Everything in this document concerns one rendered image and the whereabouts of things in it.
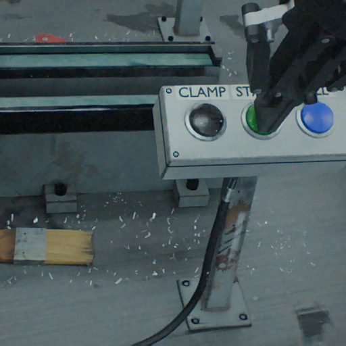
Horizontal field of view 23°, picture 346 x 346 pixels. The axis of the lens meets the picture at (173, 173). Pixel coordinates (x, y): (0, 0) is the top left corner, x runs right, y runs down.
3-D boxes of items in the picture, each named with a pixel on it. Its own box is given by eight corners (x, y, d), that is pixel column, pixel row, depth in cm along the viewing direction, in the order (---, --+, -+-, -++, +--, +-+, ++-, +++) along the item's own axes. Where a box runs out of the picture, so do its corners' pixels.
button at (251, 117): (243, 141, 73) (249, 134, 71) (239, 109, 74) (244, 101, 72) (276, 140, 73) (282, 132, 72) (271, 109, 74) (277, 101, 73)
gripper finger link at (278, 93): (340, 36, 54) (320, 36, 54) (284, 106, 65) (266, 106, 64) (330, -17, 56) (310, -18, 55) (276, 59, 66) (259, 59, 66)
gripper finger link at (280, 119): (286, 64, 66) (295, 64, 66) (261, 101, 72) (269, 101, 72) (292, 99, 65) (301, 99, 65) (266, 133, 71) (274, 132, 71)
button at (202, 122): (188, 142, 71) (192, 134, 70) (184, 110, 72) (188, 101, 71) (221, 141, 72) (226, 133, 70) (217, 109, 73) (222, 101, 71)
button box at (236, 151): (158, 181, 74) (169, 160, 69) (151, 107, 76) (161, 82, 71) (339, 174, 78) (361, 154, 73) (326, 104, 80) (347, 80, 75)
